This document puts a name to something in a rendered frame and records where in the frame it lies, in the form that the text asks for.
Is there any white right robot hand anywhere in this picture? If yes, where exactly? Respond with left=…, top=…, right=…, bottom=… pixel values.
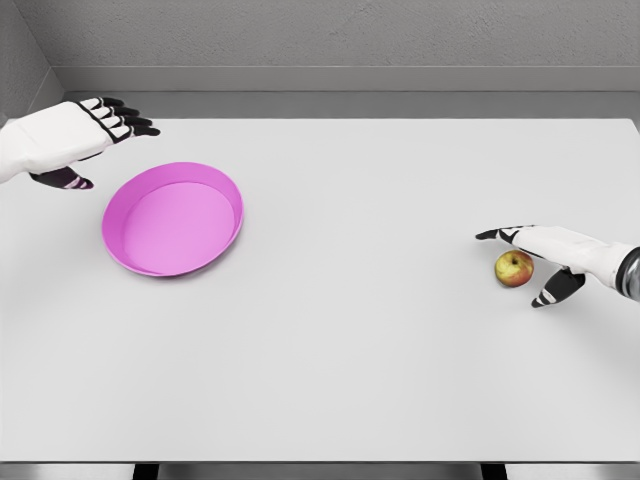
left=474, top=224, right=609, bottom=309

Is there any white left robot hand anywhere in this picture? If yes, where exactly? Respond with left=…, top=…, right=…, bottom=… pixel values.
left=12, top=96, right=162, bottom=191

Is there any red yellow apple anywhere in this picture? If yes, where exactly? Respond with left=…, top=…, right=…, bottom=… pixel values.
left=494, top=250, right=534, bottom=289

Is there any pink round plate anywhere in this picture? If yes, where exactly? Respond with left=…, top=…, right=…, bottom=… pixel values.
left=101, top=160, right=246, bottom=277

